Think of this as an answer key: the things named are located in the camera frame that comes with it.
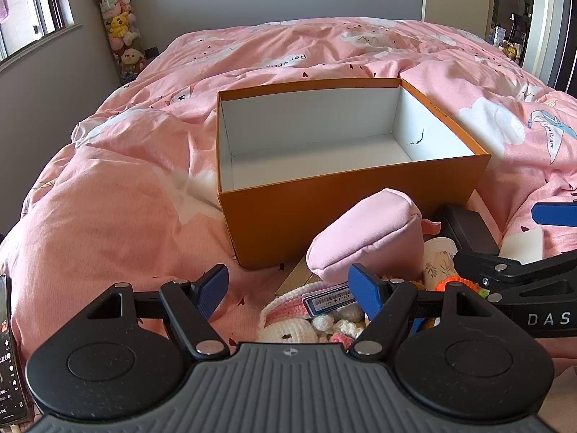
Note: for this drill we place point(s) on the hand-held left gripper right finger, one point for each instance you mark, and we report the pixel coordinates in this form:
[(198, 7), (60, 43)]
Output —
[(364, 292)]

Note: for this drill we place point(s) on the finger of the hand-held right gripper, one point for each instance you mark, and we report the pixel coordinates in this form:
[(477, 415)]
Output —
[(478, 264), (554, 213)]

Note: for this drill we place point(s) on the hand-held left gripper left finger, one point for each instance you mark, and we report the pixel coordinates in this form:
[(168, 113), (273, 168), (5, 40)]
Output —
[(211, 289)]

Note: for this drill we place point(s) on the black box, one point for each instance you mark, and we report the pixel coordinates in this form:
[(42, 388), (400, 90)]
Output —
[(469, 230)]

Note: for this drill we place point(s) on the red orange crochet flower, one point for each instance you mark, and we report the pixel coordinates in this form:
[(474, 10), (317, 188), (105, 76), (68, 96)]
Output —
[(448, 283)]

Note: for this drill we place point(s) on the floral paper cup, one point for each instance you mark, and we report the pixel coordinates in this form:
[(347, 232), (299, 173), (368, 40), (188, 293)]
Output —
[(439, 257)]

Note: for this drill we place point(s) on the long white box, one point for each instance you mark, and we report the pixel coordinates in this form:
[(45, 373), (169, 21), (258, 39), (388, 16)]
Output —
[(523, 243)]

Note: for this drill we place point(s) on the pink fabric pouch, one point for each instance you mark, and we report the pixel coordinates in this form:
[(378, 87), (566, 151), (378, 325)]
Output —
[(360, 230)]

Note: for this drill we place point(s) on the cream crochet bunny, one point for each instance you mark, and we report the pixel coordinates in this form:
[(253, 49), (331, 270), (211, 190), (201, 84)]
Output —
[(286, 331)]

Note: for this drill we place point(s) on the orange cardboard box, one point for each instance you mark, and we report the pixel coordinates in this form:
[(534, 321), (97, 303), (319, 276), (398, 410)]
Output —
[(338, 207)]

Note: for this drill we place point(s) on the small yellow objects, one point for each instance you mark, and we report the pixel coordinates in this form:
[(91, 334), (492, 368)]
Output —
[(508, 49)]

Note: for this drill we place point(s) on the white price tag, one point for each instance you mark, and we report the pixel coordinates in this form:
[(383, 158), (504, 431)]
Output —
[(327, 300)]

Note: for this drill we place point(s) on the pastel crochet flowers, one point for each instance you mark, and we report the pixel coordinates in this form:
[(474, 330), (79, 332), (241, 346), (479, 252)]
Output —
[(338, 320)]

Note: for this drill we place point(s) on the tan cardboard sheet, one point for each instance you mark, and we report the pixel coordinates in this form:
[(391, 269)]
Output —
[(295, 279)]

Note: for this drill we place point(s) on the pink white crochet piece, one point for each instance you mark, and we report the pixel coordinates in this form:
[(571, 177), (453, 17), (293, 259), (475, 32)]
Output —
[(288, 300)]

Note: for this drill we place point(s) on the pink printed blanket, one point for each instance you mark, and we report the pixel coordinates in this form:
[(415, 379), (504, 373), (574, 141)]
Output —
[(135, 167)]

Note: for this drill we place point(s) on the black chair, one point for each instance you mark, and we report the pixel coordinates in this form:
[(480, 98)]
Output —
[(520, 31)]

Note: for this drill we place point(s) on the white door panel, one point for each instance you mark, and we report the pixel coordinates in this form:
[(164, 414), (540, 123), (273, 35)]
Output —
[(538, 22)]

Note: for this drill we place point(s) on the black smartphone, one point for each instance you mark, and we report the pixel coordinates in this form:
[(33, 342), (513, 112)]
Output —
[(11, 347)]

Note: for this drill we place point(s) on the stack of plush toys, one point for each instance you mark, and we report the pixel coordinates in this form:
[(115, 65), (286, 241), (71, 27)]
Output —
[(119, 22)]

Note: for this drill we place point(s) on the window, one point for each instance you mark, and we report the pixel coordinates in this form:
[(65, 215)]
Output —
[(27, 4)]

